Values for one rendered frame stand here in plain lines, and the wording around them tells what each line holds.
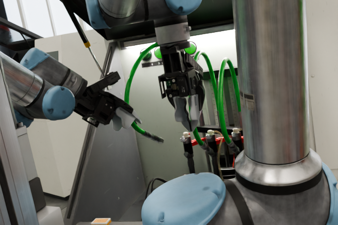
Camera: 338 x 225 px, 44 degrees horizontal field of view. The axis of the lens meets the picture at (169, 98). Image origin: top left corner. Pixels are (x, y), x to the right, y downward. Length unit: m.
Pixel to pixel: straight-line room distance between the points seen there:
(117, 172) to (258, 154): 1.06
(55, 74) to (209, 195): 0.66
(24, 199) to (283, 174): 0.31
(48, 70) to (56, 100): 0.17
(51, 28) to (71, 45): 2.90
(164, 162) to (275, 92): 1.24
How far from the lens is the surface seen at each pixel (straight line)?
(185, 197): 0.55
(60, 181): 4.11
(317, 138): 1.27
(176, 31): 0.92
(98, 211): 1.45
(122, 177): 1.61
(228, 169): 1.38
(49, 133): 3.99
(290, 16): 0.50
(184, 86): 0.92
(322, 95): 1.27
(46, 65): 1.09
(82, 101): 1.13
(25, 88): 0.92
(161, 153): 1.71
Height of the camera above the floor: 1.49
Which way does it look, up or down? 10 degrees down
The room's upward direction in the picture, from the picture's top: 10 degrees counter-clockwise
